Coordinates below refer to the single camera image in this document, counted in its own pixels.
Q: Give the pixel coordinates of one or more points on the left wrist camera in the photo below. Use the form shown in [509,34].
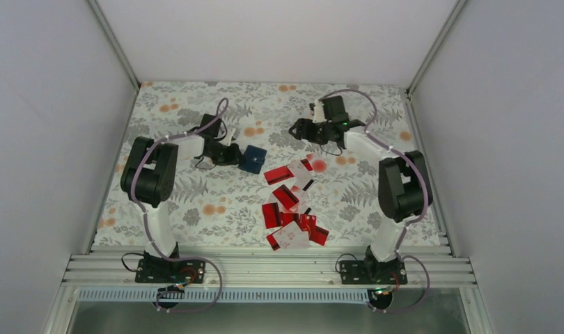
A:
[210,125]

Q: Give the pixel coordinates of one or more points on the translucent red circle card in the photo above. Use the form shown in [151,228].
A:
[316,162]

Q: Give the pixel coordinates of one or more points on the red card black stripe left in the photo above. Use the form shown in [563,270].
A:
[272,215]

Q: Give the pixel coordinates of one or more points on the red card black stripe middle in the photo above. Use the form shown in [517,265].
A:
[286,197]

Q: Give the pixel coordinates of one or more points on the white card black stripe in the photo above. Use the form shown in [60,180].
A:
[302,176]

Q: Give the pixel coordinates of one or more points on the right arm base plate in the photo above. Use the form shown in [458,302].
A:
[359,272]

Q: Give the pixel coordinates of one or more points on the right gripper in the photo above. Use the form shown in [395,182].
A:
[303,131]

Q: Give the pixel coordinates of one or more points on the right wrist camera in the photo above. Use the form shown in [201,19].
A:
[334,109]

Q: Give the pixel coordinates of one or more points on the white floral card front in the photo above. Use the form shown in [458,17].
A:
[292,237]

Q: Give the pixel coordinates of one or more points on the blue card holder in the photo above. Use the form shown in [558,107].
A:
[254,159]

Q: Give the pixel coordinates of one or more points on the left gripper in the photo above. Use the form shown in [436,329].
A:
[232,159]

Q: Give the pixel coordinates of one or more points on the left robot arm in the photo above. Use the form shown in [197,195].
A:
[149,175]

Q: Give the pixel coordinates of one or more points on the red card black stripe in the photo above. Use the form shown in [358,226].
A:
[286,197]
[272,215]
[277,175]

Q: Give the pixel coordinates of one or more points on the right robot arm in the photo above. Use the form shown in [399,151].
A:
[404,191]

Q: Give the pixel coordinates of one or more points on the aluminium rail frame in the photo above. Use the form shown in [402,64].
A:
[263,267]

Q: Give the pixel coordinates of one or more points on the red card gold ribbon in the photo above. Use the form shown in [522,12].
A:
[316,234]

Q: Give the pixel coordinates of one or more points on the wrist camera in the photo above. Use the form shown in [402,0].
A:
[334,109]
[210,125]

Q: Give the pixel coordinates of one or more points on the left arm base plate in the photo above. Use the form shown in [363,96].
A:
[154,270]

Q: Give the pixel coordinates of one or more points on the red card black stripe top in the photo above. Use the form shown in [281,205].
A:
[277,175]

